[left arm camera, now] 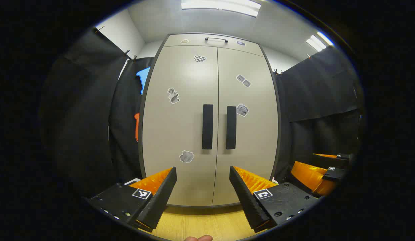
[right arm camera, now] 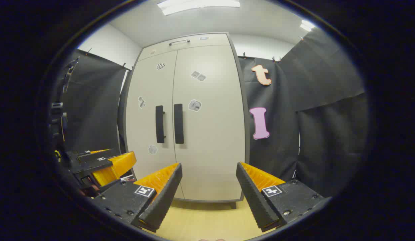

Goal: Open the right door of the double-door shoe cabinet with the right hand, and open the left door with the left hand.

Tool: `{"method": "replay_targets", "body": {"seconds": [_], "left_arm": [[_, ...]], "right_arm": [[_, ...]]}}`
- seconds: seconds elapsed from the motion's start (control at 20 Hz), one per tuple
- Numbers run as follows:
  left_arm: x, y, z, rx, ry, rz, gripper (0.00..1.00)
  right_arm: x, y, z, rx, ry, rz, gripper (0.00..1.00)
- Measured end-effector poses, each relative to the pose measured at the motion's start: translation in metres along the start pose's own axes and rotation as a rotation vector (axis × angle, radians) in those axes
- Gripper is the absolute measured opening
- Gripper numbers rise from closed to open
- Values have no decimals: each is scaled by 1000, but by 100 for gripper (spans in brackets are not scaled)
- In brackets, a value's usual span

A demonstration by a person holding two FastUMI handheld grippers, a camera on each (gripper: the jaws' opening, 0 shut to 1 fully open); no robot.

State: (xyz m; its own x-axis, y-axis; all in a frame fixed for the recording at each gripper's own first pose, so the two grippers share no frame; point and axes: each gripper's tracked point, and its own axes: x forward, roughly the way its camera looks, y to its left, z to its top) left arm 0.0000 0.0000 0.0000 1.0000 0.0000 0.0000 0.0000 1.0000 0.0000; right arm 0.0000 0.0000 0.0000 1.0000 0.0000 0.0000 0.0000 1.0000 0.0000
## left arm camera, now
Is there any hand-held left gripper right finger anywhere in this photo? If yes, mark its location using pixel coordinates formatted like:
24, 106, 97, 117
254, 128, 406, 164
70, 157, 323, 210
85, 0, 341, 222
229, 166, 320, 233

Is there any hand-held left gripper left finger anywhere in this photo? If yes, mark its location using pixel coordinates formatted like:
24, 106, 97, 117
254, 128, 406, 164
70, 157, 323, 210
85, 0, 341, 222
88, 166, 178, 232

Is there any beige cabinet door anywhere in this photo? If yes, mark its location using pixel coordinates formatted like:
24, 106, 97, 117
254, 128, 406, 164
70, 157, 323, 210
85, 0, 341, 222
142, 45, 218, 206
212, 47, 279, 206

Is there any beige double-door shoe cabinet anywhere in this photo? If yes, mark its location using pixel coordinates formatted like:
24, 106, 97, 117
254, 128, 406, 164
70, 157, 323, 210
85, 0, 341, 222
138, 32, 282, 209

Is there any small ceiling light panel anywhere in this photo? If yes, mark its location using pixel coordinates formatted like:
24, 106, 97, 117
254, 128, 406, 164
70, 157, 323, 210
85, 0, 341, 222
306, 32, 333, 51

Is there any long ceiling light panel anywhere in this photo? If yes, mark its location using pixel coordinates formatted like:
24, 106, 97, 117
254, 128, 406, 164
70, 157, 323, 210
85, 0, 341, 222
181, 0, 261, 17

